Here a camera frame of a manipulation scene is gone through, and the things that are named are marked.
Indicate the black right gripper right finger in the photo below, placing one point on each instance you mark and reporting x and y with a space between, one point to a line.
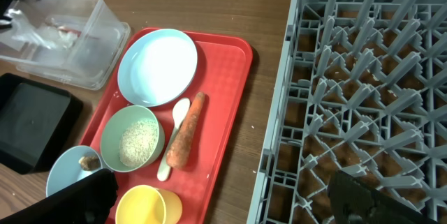
352 201

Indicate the white plastic spoon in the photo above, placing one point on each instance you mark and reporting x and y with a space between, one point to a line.
179 113

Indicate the yellow plastic cup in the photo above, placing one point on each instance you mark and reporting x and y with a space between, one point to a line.
145 204

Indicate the black waste tray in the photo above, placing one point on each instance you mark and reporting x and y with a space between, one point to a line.
36 120

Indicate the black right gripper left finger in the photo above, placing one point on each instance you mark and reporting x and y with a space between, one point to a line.
89 200

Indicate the white rice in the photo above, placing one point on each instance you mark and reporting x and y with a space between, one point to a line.
138 142

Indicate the red snack wrapper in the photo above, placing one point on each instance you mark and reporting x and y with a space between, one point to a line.
70 29

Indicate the brown food scrap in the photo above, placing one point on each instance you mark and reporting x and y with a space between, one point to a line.
89 163

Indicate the orange carrot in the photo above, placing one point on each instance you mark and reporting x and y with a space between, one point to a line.
180 149

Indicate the green bowl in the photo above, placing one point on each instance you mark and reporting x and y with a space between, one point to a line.
114 129

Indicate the large light blue plate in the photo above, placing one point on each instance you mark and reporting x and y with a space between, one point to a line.
157 68

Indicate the red plastic tray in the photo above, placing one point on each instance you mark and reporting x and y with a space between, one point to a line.
223 67

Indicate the small light blue bowl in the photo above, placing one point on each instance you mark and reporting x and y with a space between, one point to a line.
66 170

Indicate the grey dishwasher rack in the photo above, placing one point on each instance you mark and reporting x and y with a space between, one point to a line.
361 88

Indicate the clear plastic bin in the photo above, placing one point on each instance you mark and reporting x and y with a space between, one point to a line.
89 62

